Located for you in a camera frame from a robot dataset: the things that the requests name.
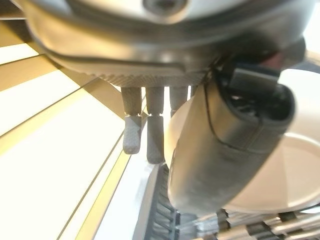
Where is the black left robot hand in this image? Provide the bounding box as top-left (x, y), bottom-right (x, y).
top-left (9, 0), bottom-right (316, 215)

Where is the white round plate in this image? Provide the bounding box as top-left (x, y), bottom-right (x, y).
top-left (164, 68), bottom-right (320, 214)

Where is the white dishwasher body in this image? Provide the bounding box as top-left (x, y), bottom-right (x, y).
top-left (131, 163), bottom-right (161, 240)

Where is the grey dishwasher rack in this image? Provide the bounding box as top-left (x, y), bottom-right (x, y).
top-left (147, 162), bottom-right (320, 240)

